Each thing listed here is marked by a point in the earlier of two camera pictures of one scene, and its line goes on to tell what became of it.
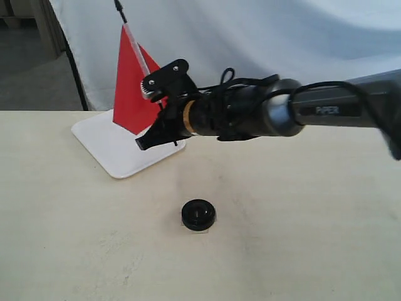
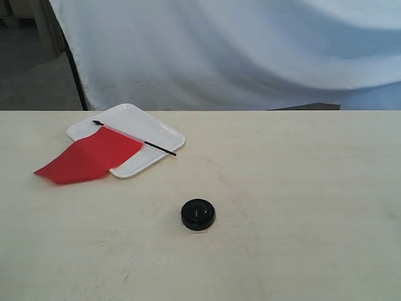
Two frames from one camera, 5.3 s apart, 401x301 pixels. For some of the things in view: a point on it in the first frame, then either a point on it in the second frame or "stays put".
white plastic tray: [116, 148] stays put
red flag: [134, 64] → [91, 158]
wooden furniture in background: [30, 30] stays put
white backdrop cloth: [309, 41] stays put
